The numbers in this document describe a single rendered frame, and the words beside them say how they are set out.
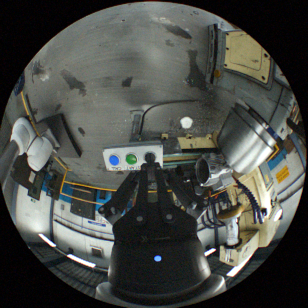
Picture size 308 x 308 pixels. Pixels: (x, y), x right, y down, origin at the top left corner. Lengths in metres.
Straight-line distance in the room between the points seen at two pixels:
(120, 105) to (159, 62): 0.26
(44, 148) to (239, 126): 0.97
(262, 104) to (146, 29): 0.43
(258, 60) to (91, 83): 0.57
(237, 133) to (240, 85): 0.16
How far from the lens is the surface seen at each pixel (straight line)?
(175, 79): 0.42
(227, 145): 0.36
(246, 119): 0.33
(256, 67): 0.31
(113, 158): 0.25
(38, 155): 0.72
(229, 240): 0.66
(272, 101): 0.29
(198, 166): 0.63
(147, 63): 0.40
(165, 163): 0.56
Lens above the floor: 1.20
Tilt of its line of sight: 36 degrees down
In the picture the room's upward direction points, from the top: 175 degrees clockwise
